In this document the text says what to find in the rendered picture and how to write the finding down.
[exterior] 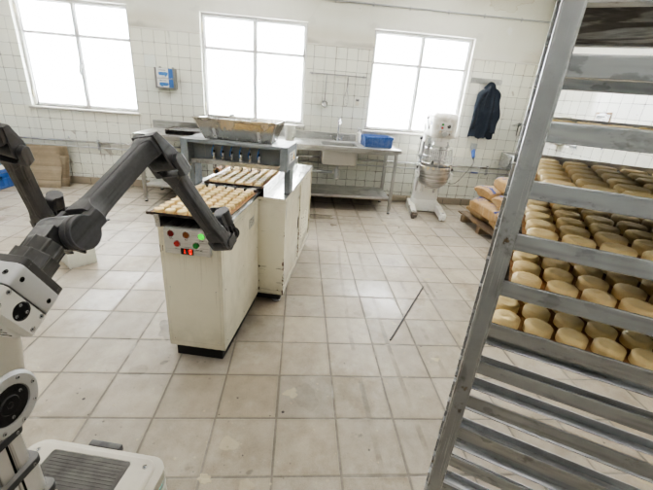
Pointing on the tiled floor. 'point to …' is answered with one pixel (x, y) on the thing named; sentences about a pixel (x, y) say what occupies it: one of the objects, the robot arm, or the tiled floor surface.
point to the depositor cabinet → (282, 232)
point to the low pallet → (476, 223)
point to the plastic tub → (80, 259)
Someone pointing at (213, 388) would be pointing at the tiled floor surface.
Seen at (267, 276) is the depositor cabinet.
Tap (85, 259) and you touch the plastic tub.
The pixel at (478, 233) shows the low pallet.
